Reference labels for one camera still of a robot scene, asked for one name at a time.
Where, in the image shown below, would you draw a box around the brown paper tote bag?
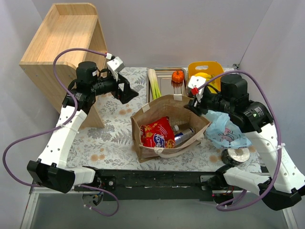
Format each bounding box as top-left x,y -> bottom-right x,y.
131,95 -> 210,163

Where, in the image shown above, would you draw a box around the blue cartoon plastic bag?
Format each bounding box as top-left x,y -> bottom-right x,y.
204,110 -> 252,149

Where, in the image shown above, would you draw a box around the metal tray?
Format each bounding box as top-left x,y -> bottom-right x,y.
152,67 -> 187,95

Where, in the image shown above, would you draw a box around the green label bottle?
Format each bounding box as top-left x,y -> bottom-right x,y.
172,125 -> 180,132

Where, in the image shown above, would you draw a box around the small silver bottle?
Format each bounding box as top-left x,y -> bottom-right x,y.
174,128 -> 195,145

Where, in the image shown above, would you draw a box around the purple cable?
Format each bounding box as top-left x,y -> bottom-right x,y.
2,47 -> 119,217
195,71 -> 282,212

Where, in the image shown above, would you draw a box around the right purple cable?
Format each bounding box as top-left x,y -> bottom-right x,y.
195,71 -> 282,212

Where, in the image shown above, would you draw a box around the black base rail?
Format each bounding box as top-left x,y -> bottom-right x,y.
75,169 -> 234,203

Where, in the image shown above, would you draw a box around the grey tape roll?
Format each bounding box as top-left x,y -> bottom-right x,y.
221,148 -> 250,165

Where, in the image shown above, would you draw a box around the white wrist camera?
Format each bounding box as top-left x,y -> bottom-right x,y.
186,75 -> 206,102
107,57 -> 125,81

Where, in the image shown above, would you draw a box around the floral table mat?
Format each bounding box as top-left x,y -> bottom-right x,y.
66,66 -> 263,171

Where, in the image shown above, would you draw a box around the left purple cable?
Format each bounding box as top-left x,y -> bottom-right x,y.
2,47 -> 119,217

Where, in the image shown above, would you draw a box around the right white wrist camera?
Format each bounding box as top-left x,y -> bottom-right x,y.
186,75 -> 206,102

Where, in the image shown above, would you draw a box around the wooden shelf unit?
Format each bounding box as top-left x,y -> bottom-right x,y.
19,2 -> 109,129

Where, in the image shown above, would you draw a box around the red cookie snack packet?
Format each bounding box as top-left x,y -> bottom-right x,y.
140,116 -> 175,148

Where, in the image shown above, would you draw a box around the yellow bananas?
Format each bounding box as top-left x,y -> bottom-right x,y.
195,73 -> 219,90

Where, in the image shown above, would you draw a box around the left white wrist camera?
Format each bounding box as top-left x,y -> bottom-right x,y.
107,57 -> 125,81

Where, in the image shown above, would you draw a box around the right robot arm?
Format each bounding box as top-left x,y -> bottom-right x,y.
187,71 -> 305,210

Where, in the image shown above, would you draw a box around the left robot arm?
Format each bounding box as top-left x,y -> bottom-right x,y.
27,57 -> 138,193

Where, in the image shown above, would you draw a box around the yellow plastic basket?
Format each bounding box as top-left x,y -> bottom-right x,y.
187,61 -> 224,81

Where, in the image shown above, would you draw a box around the small orange pumpkin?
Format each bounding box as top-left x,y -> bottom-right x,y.
172,70 -> 185,83

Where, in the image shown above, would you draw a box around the white green leek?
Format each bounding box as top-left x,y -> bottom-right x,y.
148,69 -> 162,100

